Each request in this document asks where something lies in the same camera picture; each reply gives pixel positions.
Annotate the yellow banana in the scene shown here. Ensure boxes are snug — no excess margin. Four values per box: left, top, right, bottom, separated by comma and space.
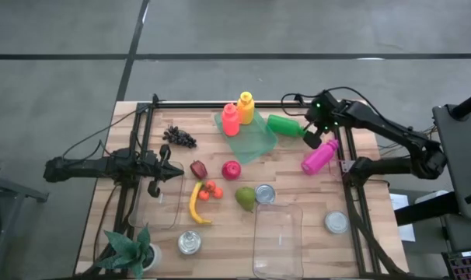
188, 180, 214, 226

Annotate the orange plastic bottle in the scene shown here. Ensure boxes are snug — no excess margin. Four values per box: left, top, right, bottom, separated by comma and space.
221, 102, 241, 138

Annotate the green plastic bottle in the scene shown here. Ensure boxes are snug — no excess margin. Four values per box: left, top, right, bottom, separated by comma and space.
266, 114, 307, 138

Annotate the clear plastic bin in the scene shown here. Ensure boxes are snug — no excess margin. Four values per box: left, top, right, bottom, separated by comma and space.
127, 161, 186, 230
252, 201, 305, 280

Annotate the dark red apple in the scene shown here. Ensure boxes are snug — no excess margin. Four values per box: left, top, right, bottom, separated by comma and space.
189, 159, 209, 180

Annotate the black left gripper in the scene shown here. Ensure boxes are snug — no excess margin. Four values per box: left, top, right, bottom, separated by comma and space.
140, 145, 185, 198

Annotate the black aluminium frame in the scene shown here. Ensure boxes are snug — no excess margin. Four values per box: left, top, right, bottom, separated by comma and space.
79, 99, 407, 279

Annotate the cable bundle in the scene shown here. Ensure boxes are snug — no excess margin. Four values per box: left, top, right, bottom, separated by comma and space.
377, 124, 441, 164

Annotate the dark grape bunch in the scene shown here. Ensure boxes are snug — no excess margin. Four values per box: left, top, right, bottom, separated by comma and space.
162, 124, 198, 149

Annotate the black desk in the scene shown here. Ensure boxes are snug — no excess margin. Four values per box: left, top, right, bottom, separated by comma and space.
390, 88, 471, 254

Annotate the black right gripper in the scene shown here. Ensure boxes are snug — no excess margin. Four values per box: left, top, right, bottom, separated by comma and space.
303, 91, 342, 151

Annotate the green pear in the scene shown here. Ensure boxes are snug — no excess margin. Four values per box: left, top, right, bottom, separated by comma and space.
234, 186, 257, 214

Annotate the tin can with white label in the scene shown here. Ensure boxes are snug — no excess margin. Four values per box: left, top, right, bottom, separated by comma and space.
323, 210, 351, 236

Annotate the keyboard with coloured keys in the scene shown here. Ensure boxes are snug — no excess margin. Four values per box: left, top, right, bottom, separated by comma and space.
441, 250, 471, 280

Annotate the teal translucent tray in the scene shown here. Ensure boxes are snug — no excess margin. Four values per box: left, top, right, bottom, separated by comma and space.
213, 110, 279, 166

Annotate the silver tin can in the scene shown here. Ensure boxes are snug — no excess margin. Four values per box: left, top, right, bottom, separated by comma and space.
176, 229, 203, 256

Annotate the potted green plant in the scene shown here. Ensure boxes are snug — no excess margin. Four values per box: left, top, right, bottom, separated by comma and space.
95, 224, 162, 280

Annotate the white paper sheet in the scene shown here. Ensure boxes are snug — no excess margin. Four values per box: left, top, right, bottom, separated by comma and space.
389, 192, 417, 243

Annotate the pink plastic bottle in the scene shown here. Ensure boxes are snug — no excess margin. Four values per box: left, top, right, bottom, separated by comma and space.
300, 138, 340, 177

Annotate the tin can with red label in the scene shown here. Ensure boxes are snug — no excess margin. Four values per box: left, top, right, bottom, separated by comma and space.
254, 184, 277, 205

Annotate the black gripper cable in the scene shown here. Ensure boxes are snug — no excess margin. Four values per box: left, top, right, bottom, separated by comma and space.
281, 91, 312, 117

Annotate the grey metal stand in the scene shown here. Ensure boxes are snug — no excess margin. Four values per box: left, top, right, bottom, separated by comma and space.
0, 166, 50, 280

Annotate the yellow plastic bottle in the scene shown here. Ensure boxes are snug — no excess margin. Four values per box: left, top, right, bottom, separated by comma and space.
236, 91, 256, 126

